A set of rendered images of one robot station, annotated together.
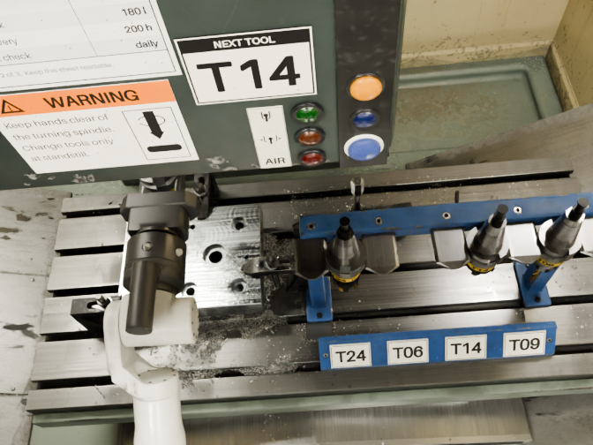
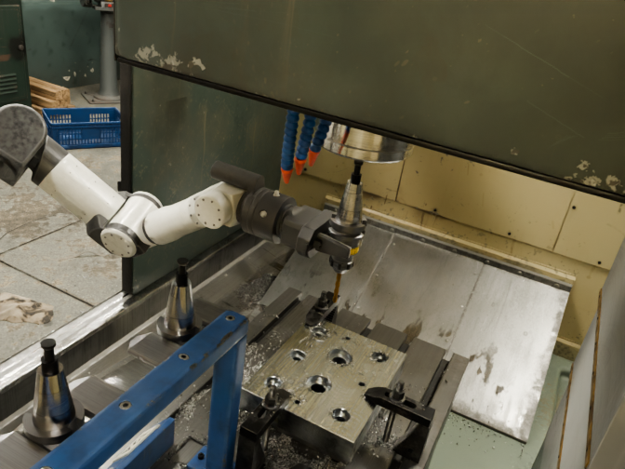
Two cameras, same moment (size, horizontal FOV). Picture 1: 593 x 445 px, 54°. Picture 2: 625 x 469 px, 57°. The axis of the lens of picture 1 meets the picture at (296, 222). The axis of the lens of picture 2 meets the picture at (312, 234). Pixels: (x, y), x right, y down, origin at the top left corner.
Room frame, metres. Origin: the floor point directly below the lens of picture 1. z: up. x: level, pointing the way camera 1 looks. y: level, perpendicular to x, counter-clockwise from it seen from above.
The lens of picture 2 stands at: (0.75, -0.65, 1.73)
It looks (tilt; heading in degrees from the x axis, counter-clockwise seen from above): 27 degrees down; 107
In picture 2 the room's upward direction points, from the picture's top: 9 degrees clockwise
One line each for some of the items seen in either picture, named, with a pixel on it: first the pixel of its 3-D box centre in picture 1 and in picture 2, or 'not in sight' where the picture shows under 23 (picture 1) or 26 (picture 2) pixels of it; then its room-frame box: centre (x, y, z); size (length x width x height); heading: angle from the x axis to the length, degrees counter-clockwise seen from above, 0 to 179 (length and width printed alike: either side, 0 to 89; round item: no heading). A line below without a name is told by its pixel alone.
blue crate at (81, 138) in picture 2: not in sight; (86, 127); (-2.45, 3.07, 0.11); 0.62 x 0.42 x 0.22; 53
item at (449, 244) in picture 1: (450, 248); (92, 395); (0.38, -0.23, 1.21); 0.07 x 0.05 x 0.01; 174
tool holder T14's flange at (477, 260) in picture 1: (486, 245); (54, 423); (0.37, -0.29, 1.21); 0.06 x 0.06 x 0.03
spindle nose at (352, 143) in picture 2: not in sight; (369, 108); (0.55, 0.20, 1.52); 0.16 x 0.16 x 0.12
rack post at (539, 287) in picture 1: (552, 252); not in sight; (0.41, -0.46, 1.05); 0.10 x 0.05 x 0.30; 174
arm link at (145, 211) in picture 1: (157, 234); (294, 222); (0.45, 0.21, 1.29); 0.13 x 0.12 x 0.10; 84
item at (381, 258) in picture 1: (380, 253); (153, 349); (0.39, -0.12, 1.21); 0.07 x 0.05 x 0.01; 174
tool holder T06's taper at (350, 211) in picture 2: not in sight; (352, 200); (0.55, 0.20, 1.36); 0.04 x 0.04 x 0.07
